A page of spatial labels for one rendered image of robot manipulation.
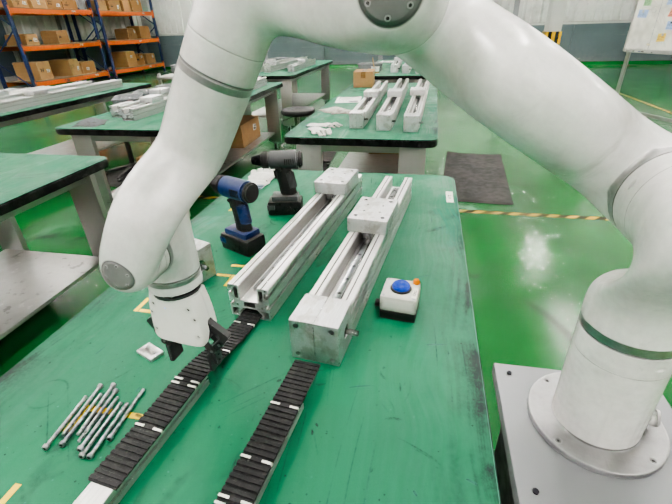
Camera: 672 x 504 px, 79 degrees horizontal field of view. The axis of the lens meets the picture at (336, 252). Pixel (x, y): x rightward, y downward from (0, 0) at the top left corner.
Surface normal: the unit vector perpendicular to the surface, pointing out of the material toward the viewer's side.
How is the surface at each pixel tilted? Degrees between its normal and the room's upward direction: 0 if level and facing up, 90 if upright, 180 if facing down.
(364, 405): 0
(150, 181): 49
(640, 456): 1
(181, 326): 90
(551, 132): 106
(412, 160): 90
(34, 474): 0
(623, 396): 90
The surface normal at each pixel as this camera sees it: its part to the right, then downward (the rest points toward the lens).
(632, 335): -0.57, 0.44
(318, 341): -0.31, 0.47
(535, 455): -0.04, -0.87
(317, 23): -0.77, 0.50
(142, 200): 0.11, -0.07
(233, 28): 0.11, 0.62
